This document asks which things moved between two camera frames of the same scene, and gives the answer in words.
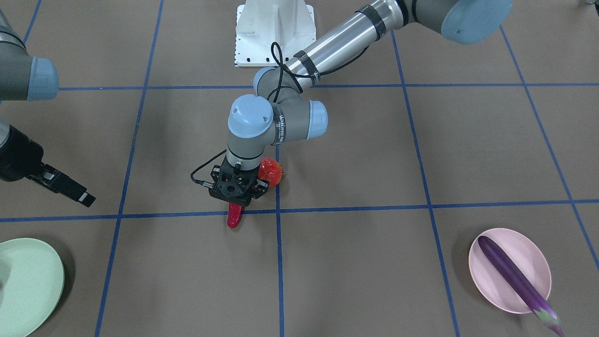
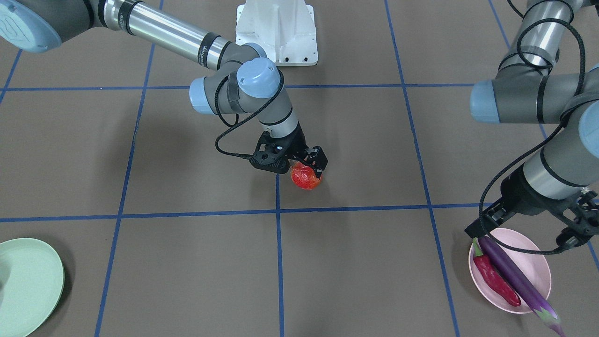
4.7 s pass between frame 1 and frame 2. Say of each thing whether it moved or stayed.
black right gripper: moved
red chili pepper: moved
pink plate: stayed
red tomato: moved
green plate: stayed
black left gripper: moved
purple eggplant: stayed
